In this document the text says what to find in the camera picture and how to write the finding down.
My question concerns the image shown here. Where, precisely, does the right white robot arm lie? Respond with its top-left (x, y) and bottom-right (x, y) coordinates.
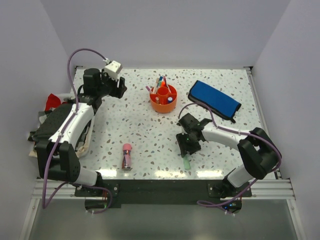
top-left (176, 113), bottom-right (282, 199)

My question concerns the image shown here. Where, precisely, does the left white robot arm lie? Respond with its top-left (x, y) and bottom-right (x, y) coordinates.
top-left (32, 64), bottom-right (127, 196)

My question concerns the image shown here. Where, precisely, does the pink capped glitter tube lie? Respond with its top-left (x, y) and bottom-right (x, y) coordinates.
top-left (121, 143), bottom-right (132, 171)

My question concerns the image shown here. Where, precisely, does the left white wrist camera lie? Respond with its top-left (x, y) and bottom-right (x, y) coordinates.
top-left (104, 58), bottom-right (123, 80)

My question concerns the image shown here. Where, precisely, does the pile of folded cloths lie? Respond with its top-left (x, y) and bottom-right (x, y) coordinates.
top-left (28, 93), bottom-right (95, 158)

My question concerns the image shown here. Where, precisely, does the blue black pencil pouch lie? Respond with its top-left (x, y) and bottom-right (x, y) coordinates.
top-left (188, 80), bottom-right (242, 124)

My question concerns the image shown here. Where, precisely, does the dark red gel pen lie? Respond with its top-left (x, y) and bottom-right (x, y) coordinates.
top-left (162, 76), bottom-right (169, 88)

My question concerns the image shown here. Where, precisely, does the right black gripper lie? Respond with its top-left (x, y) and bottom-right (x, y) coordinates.
top-left (176, 130), bottom-right (201, 158)

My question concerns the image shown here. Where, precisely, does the green correction tape pen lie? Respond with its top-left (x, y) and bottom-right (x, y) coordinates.
top-left (183, 156), bottom-right (191, 171)

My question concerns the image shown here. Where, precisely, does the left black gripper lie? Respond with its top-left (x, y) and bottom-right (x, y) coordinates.
top-left (97, 69), bottom-right (127, 99)

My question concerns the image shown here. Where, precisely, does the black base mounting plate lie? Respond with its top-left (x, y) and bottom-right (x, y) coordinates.
top-left (74, 178), bottom-right (253, 209)

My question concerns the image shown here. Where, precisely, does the blue grey glue stick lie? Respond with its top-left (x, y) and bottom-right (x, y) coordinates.
top-left (167, 97), bottom-right (173, 104)

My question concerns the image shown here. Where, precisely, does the aluminium frame rail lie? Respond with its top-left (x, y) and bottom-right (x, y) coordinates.
top-left (31, 178), bottom-right (83, 200)

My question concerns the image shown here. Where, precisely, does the orange round organizer container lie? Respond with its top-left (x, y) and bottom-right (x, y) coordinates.
top-left (149, 85), bottom-right (178, 114)

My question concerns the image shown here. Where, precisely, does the blue capped white marker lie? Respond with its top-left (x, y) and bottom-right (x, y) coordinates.
top-left (157, 76), bottom-right (163, 87)

